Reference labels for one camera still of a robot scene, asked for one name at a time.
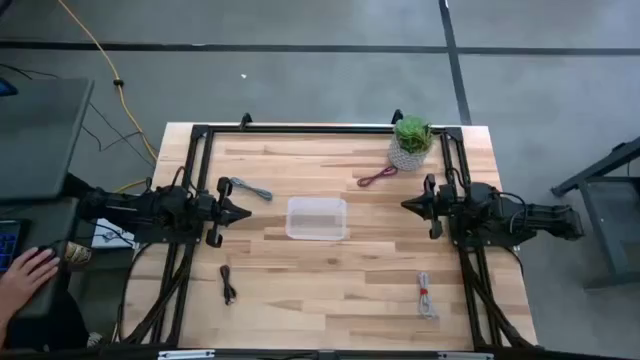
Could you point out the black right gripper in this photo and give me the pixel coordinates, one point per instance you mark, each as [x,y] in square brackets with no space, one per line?
[442,205]

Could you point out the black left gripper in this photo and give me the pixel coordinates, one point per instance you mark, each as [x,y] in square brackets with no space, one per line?
[212,210]

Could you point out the translucent plastic container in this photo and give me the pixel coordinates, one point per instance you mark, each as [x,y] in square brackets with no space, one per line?
[316,219]

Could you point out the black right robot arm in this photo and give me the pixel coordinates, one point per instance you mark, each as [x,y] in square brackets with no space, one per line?
[540,220]

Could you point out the white triangle-patterned plant pot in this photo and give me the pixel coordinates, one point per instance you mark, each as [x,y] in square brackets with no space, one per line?
[405,160]

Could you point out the green potted plant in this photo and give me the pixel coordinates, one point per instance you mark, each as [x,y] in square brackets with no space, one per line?
[412,132]

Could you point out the white box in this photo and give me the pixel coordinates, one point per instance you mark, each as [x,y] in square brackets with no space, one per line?
[107,240]

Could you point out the black gold patterned object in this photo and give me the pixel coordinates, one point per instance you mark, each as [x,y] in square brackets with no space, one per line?
[77,252]

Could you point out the black metal stand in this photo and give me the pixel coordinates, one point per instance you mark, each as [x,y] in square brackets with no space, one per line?
[610,220]

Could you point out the black computer mouse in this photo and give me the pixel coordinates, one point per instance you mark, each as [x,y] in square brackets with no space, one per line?
[47,248]

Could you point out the grey desk top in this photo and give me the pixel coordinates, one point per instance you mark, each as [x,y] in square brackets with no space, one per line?
[40,135]

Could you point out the person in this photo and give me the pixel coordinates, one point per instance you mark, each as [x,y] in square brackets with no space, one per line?
[50,325]

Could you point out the person's hand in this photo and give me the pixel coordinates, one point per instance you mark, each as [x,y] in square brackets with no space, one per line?
[25,280]

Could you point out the keyboard with blue light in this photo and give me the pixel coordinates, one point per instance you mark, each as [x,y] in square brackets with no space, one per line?
[9,245]

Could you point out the black metal table frame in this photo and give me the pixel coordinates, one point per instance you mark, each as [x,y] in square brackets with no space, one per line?
[325,129]

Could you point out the silver metal bracket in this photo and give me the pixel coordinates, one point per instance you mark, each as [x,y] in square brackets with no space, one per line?
[185,355]
[465,356]

